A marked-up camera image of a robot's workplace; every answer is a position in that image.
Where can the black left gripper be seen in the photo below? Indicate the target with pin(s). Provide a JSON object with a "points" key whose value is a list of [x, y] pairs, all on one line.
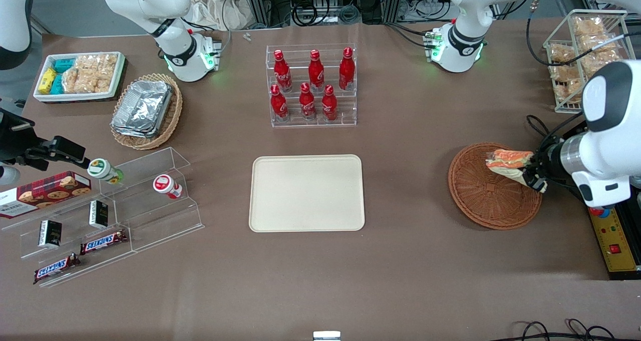
{"points": [[547, 161]]}

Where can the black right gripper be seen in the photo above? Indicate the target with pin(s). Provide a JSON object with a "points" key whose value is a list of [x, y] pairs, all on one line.
{"points": [[14, 141]]}

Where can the triangle sandwich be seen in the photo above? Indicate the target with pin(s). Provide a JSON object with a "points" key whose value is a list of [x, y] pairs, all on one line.
{"points": [[508, 160]]}

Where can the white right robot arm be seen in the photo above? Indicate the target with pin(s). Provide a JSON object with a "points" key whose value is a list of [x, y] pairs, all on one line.
{"points": [[150, 0]]}

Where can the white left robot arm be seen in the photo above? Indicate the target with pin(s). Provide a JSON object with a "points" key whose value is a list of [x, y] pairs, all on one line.
{"points": [[611, 130]]}

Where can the brown wicker basket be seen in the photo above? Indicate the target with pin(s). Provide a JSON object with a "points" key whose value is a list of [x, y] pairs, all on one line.
{"points": [[481, 201]]}

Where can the light wicker basket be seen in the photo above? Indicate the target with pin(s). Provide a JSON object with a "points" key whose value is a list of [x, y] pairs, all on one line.
{"points": [[174, 115]]}

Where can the beige plastic tray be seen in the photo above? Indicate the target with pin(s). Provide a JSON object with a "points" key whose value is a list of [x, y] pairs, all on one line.
{"points": [[305, 193]]}

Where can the red tartan cookie box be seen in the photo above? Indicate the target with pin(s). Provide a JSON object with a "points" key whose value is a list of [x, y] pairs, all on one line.
{"points": [[45, 193]]}

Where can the green lid cup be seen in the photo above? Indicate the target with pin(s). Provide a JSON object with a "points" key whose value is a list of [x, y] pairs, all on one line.
{"points": [[101, 169]]}

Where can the white snack bin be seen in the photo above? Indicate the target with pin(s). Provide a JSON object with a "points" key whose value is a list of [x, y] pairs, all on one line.
{"points": [[75, 97]]}

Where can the teal snack pack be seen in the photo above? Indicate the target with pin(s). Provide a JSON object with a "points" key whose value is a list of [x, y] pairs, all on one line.
{"points": [[64, 65], [57, 84]]}

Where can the yellow snack pack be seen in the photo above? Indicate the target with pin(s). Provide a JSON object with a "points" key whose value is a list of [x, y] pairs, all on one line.
{"points": [[47, 80]]}

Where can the small black box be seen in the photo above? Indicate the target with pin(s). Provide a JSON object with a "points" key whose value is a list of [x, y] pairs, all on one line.
{"points": [[98, 214], [50, 233]]}

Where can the red emergency stop button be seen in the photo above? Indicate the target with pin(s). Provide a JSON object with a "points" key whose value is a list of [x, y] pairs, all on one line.
{"points": [[600, 212]]}

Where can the bag of rice crackers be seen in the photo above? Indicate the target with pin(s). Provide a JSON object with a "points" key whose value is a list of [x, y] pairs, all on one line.
{"points": [[97, 63], [85, 82]]}

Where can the bag of fried snacks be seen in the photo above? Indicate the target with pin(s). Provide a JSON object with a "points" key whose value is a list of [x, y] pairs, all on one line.
{"points": [[565, 72], [593, 63], [597, 43], [588, 26], [568, 90], [562, 53]]}

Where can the Snickers bar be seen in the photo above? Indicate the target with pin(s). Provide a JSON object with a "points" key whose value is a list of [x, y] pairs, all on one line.
{"points": [[55, 268], [102, 242]]}

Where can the stack of foil trays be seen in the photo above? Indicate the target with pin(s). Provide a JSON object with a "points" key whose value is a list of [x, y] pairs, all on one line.
{"points": [[142, 108]]}

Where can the clear acrylic stepped shelf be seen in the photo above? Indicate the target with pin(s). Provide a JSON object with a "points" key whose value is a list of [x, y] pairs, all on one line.
{"points": [[150, 211]]}

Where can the red lid cup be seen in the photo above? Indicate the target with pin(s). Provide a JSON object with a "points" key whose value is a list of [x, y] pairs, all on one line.
{"points": [[165, 185]]}

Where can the black machine with yellow panel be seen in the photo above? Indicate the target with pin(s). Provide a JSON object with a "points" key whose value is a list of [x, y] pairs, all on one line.
{"points": [[623, 251]]}

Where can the red cola bottle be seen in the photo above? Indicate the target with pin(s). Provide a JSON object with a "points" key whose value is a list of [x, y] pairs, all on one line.
{"points": [[307, 104], [316, 73], [279, 105], [329, 105], [346, 70], [282, 73]]}

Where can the beige cloth bag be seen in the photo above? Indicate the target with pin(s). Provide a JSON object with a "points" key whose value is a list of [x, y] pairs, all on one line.
{"points": [[220, 8]]}

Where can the clear acrylic bottle rack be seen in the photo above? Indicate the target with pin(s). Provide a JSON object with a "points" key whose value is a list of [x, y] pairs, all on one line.
{"points": [[300, 55]]}

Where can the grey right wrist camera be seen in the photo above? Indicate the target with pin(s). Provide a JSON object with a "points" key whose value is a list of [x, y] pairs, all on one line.
{"points": [[7, 176]]}

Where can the aluminium frame rack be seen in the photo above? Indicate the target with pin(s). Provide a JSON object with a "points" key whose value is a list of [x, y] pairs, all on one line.
{"points": [[260, 3]]}

